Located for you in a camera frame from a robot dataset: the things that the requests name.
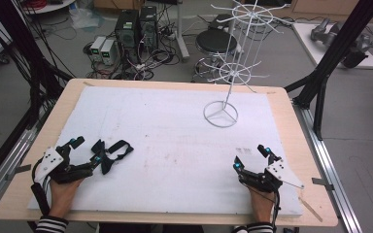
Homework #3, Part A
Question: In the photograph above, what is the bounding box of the black computer tower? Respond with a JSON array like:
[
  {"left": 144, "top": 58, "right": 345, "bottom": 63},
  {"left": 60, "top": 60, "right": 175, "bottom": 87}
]
[
  {"left": 138, "top": 5, "right": 159, "bottom": 51},
  {"left": 114, "top": 9, "right": 141, "bottom": 64}
]

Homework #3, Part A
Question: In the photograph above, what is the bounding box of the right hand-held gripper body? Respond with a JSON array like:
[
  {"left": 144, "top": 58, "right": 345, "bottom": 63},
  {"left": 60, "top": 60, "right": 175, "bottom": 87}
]
[{"left": 235, "top": 155, "right": 306, "bottom": 194}]

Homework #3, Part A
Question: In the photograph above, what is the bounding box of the person's right hand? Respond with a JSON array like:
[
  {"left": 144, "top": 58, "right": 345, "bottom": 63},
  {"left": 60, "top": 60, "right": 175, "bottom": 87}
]
[{"left": 248, "top": 184, "right": 277, "bottom": 225}]

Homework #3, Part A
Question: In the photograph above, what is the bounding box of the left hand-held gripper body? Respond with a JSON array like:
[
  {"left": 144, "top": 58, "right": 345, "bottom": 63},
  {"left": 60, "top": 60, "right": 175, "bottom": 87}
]
[{"left": 33, "top": 144, "right": 95, "bottom": 186}]

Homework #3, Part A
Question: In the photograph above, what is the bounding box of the white foam mat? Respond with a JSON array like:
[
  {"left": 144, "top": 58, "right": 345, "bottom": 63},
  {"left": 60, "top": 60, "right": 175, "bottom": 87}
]
[{"left": 26, "top": 84, "right": 305, "bottom": 218}]

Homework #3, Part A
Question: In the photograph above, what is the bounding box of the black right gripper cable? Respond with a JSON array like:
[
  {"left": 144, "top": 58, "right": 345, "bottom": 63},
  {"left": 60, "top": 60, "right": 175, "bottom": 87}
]
[{"left": 246, "top": 181, "right": 282, "bottom": 233}]

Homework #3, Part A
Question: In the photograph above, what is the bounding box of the white board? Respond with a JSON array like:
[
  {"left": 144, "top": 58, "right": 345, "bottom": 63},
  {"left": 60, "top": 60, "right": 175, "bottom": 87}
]
[{"left": 291, "top": 21, "right": 373, "bottom": 71}]

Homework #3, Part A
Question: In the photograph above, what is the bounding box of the black metal frame strut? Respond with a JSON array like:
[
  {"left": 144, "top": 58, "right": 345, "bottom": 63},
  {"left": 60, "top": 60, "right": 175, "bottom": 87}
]
[
  {"left": 0, "top": 0, "right": 76, "bottom": 192},
  {"left": 284, "top": 0, "right": 373, "bottom": 142}
]

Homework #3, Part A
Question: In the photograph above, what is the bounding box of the white round table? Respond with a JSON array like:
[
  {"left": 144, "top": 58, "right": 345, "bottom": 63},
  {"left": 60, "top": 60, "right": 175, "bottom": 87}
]
[{"left": 21, "top": 0, "right": 78, "bottom": 16}]

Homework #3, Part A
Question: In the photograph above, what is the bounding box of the white power supply unit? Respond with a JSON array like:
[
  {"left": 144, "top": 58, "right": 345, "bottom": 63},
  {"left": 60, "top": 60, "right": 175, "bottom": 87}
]
[
  {"left": 89, "top": 35, "right": 107, "bottom": 63},
  {"left": 100, "top": 39, "right": 119, "bottom": 67}
]

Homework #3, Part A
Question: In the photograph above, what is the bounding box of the person's left hand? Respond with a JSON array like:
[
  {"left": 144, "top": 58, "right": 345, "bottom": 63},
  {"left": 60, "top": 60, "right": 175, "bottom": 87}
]
[{"left": 48, "top": 177, "right": 85, "bottom": 218}]

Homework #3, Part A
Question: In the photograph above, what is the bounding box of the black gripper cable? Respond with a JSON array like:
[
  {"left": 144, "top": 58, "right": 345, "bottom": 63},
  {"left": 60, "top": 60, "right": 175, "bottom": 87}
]
[
  {"left": 29, "top": 157, "right": 52, "bottom": 217},
  {"left": 246, "top": 181, "right": 282, "bottom": 233}
]

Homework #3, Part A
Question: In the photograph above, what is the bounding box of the thin wooden stick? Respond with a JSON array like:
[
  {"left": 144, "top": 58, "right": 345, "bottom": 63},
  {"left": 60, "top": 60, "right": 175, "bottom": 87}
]
[{"left": 297, "top": 196, "right": 324, "bottom": 223}]

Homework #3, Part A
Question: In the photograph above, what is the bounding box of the grey robot device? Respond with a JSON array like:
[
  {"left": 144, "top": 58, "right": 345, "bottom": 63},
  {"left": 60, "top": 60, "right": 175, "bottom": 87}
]
[{"left": 310, "top": 17, "right": 373, "bottom": 70}]

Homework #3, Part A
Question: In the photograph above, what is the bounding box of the grey metal stand leg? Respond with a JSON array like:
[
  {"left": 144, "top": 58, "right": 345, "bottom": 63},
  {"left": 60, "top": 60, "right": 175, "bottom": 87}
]
[{"left": 174, "top": 0, "right": 191, "bottom": 63}]

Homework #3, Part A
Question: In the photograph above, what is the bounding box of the clear plastic bag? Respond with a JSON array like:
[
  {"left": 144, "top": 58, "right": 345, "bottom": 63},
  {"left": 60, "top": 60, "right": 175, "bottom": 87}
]
[{"left": 68, "top": 7, "right": 105, "bottom": 31}]

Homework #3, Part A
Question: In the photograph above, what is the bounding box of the aluminium rail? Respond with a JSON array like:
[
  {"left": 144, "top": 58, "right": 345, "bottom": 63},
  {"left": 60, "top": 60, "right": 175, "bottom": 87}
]
[
  {"left": 291, "top": 100, "right": 365, "bottom": 233},
  {"left": 0, "top": 106, "right": 54, "bottom": 221}
]

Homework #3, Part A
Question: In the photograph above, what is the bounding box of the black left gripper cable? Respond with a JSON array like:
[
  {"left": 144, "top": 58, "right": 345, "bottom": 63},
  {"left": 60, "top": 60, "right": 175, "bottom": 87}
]
[{"left": 29, "top": 157, "right": 52, "bottom": 217}]

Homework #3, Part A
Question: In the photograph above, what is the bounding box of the black round stool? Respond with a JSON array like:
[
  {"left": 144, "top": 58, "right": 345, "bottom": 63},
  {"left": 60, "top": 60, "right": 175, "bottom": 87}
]
[{"left": 192, "top": 28, "right": 241, "bottom": 83}]

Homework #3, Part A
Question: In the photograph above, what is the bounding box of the white wire display rack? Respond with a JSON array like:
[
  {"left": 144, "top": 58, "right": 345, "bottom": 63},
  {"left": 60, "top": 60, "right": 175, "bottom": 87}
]
[{"left": 202, "top": 0, "right": 295, "bottom": 129}]

